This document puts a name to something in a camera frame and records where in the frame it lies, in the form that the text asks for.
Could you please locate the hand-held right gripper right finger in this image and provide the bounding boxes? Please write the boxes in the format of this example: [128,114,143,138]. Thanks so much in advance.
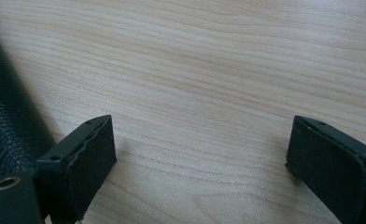
[284,115,366,224]

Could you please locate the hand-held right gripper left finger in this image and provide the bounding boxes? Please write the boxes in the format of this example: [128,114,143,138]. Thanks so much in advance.
[35,114,118,224]

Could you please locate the black leather case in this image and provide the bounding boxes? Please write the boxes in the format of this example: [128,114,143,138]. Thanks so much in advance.
[0,18,57,185]

